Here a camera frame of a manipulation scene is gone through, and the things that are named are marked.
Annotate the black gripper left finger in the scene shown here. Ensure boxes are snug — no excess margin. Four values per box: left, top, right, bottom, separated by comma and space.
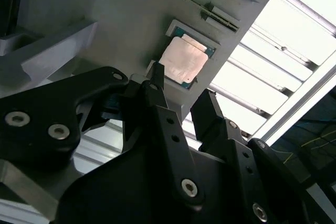
0, 62, 207, 224

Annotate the CPU with silver top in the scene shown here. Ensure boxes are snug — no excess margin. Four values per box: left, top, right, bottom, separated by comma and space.
159, 26, 218, 90

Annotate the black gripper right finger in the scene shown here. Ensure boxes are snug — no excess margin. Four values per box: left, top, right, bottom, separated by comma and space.
190, 89, 316, 224

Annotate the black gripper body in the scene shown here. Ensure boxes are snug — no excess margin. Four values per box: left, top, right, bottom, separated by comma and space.
56, 153, 253, 224

